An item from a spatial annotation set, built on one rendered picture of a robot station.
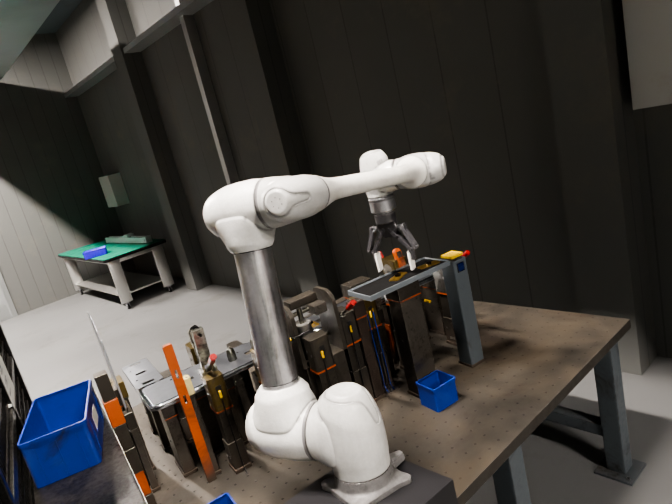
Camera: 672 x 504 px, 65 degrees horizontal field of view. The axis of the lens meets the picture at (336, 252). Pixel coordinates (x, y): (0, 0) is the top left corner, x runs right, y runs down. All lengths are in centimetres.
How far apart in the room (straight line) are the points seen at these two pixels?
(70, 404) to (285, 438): 73
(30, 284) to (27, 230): 87
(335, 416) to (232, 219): 55
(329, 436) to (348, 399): 10
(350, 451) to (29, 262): 874
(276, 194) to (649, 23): 222
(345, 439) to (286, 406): 18
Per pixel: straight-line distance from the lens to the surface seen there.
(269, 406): 145
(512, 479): 192
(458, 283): 205
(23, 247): 978
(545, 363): 217
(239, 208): 134
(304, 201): 127
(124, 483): 148
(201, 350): 178
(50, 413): 189
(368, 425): 137
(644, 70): 306
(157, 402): 190
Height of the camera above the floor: 174
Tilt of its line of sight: 13 degrees down
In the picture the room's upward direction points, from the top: 14 degrees counter-clockwise
